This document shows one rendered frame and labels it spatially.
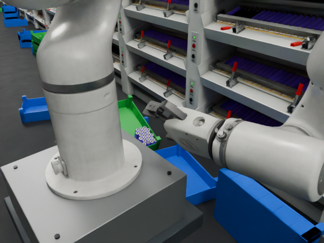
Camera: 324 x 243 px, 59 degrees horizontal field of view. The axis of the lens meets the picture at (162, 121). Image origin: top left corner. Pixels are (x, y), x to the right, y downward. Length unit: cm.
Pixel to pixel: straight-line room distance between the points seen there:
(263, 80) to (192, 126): 63
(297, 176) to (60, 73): 35
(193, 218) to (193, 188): 49
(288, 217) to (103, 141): 50
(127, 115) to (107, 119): 94
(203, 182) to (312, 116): 72
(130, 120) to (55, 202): 92
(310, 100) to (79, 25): 37
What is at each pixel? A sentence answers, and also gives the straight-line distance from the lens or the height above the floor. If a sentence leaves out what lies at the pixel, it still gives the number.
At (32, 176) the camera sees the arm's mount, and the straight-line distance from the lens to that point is 62.
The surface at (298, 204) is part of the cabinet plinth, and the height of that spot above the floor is 2.
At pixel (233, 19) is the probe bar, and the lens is 112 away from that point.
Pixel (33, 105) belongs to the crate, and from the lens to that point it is 188.
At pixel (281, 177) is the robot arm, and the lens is 42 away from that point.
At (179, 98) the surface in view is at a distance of 146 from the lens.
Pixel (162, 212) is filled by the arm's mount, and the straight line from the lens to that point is 57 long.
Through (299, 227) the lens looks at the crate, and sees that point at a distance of 79.
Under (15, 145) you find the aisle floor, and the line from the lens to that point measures 152.
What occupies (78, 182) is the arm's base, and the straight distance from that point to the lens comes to 55.
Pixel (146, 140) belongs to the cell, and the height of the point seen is 7.
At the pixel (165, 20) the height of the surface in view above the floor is 52.
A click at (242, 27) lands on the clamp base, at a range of 107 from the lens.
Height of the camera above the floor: 74
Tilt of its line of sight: 28 degrees down
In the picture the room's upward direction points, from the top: straight up
